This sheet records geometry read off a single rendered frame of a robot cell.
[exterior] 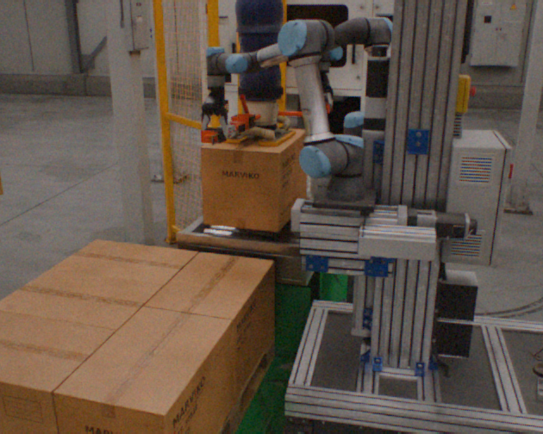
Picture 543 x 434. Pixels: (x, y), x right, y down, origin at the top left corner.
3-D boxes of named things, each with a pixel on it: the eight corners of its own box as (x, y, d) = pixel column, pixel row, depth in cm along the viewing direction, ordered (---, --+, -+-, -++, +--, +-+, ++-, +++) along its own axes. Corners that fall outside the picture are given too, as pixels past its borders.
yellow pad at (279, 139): (277, 133, 314) (277, 123, 312) (296, 133, 311) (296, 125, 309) (258, 145, 283) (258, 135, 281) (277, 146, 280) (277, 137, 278)
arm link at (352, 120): (338, 140, 262) (339, 111, 258) (363, 138, 268) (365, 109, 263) (352, 146, 252) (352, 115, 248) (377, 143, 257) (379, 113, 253)
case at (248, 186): (242, 191, 346) (241, 126, 333) (307, 197, 336) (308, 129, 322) (202, 224, 292) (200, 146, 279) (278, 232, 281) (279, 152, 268)
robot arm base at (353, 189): (366, 191, 223) (368, 166, 219) (364, 202, 209) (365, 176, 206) (327, 189, 226) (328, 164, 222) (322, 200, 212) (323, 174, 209)
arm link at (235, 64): (254, 52, 226) (236, 51, 233) (233, 54, 219) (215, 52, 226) (254, 73, 229) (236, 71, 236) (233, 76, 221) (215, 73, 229)
